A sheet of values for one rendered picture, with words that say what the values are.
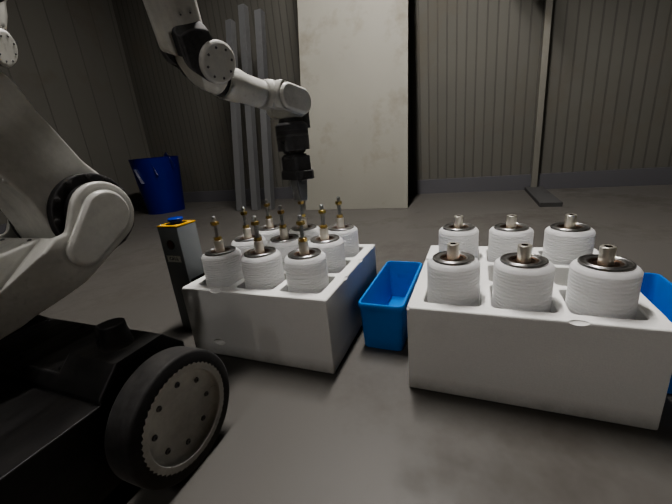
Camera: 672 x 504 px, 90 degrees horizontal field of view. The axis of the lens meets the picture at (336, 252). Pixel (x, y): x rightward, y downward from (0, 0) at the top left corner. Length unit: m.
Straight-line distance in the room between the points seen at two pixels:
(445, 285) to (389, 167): 1.95
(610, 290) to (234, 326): 0.73
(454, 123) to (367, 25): 0.99
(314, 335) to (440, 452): 0.31
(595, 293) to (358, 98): 2.26
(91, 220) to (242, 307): 0.34
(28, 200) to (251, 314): 0.44
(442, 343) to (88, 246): 0.64
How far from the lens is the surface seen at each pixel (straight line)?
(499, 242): 0.87
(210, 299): 0.86
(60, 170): 0.74
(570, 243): 0.88
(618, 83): 3.20
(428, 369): 0.71
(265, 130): 3.04
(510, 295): 0.66
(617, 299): 0.68
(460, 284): 0.64
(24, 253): 0.71
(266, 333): 0.80
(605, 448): 0.72
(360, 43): 2.81
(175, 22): 0.77
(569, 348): 0.67
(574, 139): 3.14
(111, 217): 0.72
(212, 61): 0.78
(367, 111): 2.65
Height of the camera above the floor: 0.48
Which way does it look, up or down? 17 degrees down
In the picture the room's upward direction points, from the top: 6 degrees counter-clockwise
